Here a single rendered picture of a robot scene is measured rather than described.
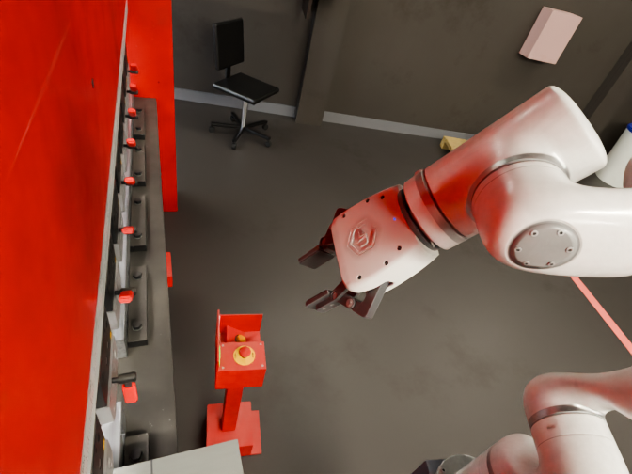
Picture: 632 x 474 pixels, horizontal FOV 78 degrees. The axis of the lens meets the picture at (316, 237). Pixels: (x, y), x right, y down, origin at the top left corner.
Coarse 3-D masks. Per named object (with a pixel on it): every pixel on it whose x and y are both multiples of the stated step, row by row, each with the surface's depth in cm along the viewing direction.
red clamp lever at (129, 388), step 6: (132, 372) 71; (114, 378) 70; (120, 378) 70; (126, 378) 70; (132, 378) 71; (120, 384) 70; (126, 384) 72; (132, 384) 73; (126, 390) 72; (132, 390) 73; (126, 396) 74; (132, 396) 74; (126, 402) 76; (132, 402) 76
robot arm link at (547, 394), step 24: (528, 384) 74; (552, 384) 68; (576, 384) 65; (600, 384) 61; (624, 384) 58; (528, 408) 71; (552, 408) 67; (576, 408) 65; (600, 408) 65; (624, 408) 58
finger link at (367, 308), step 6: (384, 282) 42; (378, 288) 42; (384, 288) 42; (372, 294) 42; (378, 294) 42; (366, 300) 42; (372, 300) 42; (378, 300) 42; (360, 306) 43; (366, 306) 42; (372, 306) 42; (360, 312) 42; (366, 312) 42; (372, 312) 42
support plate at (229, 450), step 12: (216, 444) 88; (228, 444) 89; (168, 456) 84; (180, 456) 85; (192, 456) 85; (204, 456) 86; (216, 456) 86; (228, 456) 87; (240, 456) 87; (120, 468) 81; (132, 468) 81; (144, 468) 82; (156, 468) 82; (168, 468) 83; (180, 468) 83; (192, 468) 84; (204, 468) 84; (216, 468) 85; (228, 468) 85; (240, 468) 86
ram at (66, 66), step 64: (0, 0) 30; (64, 0) 52; (0, 64) 29; (64, 64) 50; (0, 128) 29; (64, 128) 48; (0, 192) 28; (64, 192) 46; (0, 256) 27; (64, 256) 44; (0, 320) 27; (64, 320) 43; (0, 384) 26; (64, 384) 41; (0, 448) 25; (64, 448) 40
